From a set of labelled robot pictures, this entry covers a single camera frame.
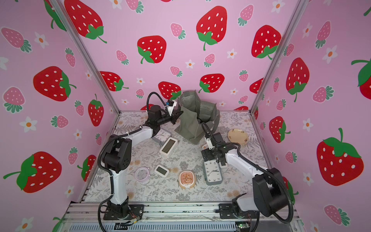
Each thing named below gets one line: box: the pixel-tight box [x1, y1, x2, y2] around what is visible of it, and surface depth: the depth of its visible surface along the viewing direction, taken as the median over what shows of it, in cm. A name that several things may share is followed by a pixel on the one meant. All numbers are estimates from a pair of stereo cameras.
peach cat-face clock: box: [178, 170, 196, 189], surface depth 84 cm
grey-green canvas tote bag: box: [174, 89, 220, 145], surface depth 100 cm
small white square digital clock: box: [154, 164, 170, 178], surface depth 88 cm
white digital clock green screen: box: [159, 136, 178, 159], surface depth 97 cm
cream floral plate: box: [227, 128, 249, 145], surface depth 108 cm
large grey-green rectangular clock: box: [203, 158, 224, 186], surface depth 86 cm
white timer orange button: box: [201, 143, 209, 151], surface depth 97 cm
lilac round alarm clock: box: [134, 166, 150, 183], surface depth 86 cm
